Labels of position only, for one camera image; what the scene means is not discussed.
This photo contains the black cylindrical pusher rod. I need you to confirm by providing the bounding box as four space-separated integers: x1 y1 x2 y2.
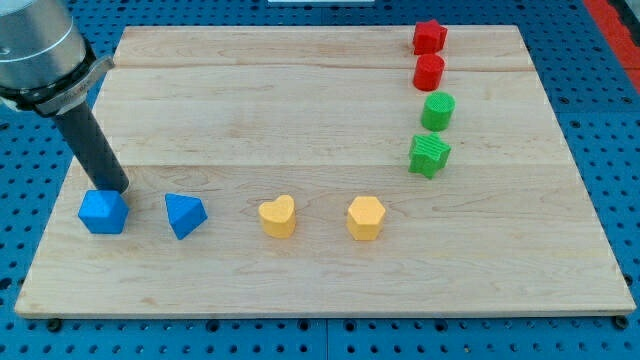
53 102 129 194

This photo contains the blue pentagon block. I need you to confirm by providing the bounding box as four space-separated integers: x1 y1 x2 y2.
77 190 129 234

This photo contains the red tape strip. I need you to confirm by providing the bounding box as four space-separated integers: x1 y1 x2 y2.
583 0 639 91

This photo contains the yellow heart block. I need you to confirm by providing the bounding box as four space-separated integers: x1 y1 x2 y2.
258 195 296 239

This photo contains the red circle block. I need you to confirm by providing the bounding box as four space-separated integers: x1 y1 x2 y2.
413 54 445 91

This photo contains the yellow hexagon block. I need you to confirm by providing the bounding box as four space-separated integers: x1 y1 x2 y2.
346 196 386 241

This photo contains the blue triangle block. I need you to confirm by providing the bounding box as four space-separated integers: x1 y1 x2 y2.
165 193 208 240

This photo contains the wooden board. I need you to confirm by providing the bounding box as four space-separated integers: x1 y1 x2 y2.
15 25 636 319

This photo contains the red star block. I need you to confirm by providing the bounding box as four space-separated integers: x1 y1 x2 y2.
412 19 448 55

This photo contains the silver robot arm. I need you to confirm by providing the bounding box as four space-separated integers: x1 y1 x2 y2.
1 0 114 117

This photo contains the green circle block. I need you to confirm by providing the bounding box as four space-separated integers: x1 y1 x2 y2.
421 91 456 132

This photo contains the green star block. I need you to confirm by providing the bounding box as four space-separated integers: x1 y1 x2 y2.
408 132 451 179

